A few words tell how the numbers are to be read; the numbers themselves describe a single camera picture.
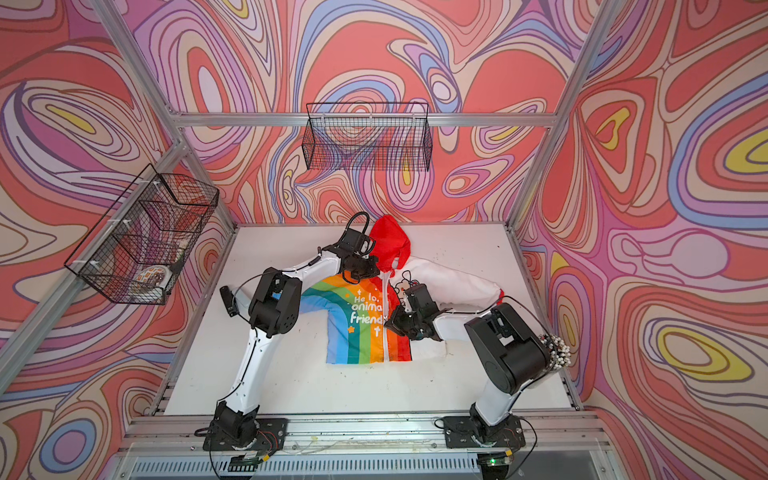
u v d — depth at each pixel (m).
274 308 0.62
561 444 0.75
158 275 0.72
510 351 0.48
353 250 0.88
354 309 0.94
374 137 0.96
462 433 0.71
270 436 0.73
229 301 0.96
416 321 0.74
